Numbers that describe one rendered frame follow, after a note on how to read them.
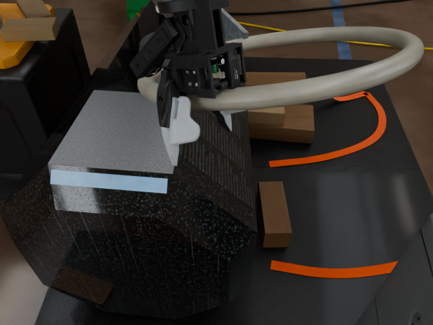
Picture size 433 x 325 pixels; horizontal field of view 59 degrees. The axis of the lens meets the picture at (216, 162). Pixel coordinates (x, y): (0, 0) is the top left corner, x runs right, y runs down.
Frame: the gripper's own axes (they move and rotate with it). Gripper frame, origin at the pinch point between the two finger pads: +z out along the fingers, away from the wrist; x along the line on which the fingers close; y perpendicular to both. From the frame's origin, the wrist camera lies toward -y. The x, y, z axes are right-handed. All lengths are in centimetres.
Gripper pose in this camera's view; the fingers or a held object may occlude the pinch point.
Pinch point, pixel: (200, 144)
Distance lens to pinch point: 56.7
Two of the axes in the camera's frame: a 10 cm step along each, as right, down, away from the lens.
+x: 6.1, -4.3, 6.7
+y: 7.8, 1.6, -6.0
